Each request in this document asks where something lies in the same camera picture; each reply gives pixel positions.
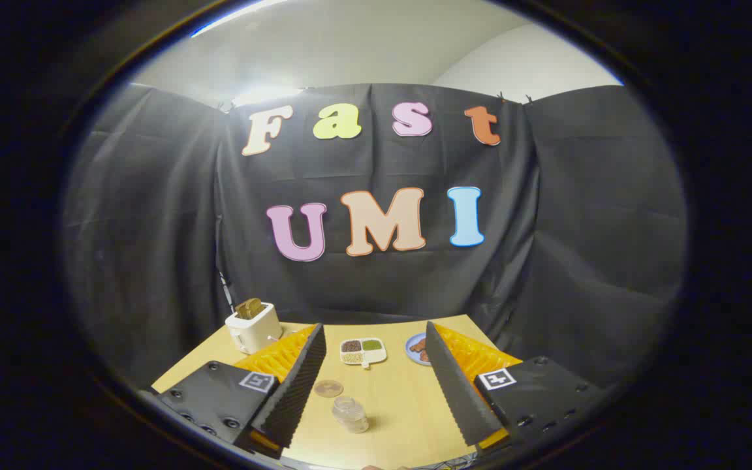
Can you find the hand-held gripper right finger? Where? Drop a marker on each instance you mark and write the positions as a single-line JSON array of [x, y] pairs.
[[454, 391]]

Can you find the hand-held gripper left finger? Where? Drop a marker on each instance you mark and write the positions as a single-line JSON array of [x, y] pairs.
[[297, 385]]

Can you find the round wooden coaster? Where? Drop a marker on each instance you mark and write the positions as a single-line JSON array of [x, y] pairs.
[[328, 389]]

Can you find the clear plastic juice bottle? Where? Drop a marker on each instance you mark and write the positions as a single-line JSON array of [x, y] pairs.
[[350, 415]]

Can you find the blue plate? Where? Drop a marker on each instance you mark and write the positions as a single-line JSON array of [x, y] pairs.
[[410, 352]]

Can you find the light wooden table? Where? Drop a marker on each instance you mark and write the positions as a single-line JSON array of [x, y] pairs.
[[395, 405]]

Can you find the white toaster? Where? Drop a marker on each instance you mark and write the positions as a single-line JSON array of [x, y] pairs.
[[255, 331]]

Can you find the white divided dish of beans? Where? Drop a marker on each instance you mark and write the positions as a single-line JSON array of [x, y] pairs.
[[363, 351]]

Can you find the brown toast slice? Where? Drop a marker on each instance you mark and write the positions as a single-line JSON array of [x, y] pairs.
[[249, 308]]

